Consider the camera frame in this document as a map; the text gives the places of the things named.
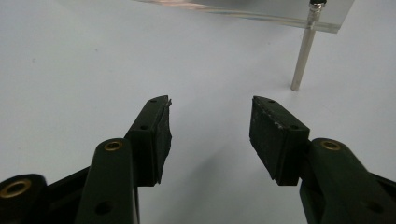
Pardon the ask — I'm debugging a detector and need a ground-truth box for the clear acrylic shelf plate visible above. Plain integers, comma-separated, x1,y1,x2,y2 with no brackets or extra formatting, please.
134,0,356,35

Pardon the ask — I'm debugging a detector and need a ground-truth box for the silver metal support post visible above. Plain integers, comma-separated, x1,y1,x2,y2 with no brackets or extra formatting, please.
290,0,327,92

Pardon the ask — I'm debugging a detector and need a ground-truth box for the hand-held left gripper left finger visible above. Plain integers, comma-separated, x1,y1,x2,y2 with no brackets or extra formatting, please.
74,94,173,224

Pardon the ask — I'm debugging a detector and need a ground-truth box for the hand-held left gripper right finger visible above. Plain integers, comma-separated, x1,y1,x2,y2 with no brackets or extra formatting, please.
248,95,396,224

